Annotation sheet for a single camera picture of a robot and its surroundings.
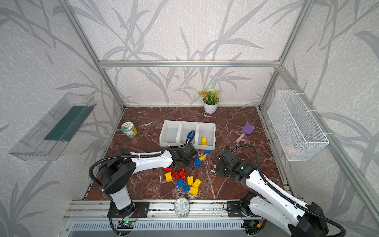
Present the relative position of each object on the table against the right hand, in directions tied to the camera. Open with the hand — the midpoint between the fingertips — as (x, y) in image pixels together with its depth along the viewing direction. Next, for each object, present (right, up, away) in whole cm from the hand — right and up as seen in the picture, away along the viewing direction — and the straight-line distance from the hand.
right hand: (220, 164), depth 81 cm
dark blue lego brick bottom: (-19, -13, -2) cm, 23 cm away
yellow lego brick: (-9, +10, +17) cm, 22 cm away
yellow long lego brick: (-13, -10, -1) cm, 17 cm away
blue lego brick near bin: (-18, +14, +23) cm, 32 cm away
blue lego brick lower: (-22, -11, +1) cm, 25 cm away
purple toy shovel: (+23, +18, +24) cm, 38 cm away
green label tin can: (-60, +19, +16) cm, 65 cm away
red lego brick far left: (-31, -4, +3) cm, 31 cm away
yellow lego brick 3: (-17, -9, 0) cm, 19 cm away
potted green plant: (-4, +39, +24) cm, 46 cm away
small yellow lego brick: (-10, +1, +10) cm, 14 cm away
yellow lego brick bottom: (-15, -14, -2) cm, 21 cm away
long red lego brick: (-26, -7, +3) cm, 27 cm away
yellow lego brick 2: (-29, -8, +1) cm, 30 cm away
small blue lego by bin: (-6, +4, +13) cm, 15 cm away
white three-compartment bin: (-10, +14, +18) cm, 25 cm away
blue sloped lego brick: (-13, -1, +6) cm, 14 cm away
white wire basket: (+29, +18, -21) cm, 40 cm away
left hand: (-15, -1, +7) cm, 17 cm away
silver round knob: (-20, -17, -12) cm, 29 cm away
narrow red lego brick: (-21, -6, +2) cm, 22 cm away
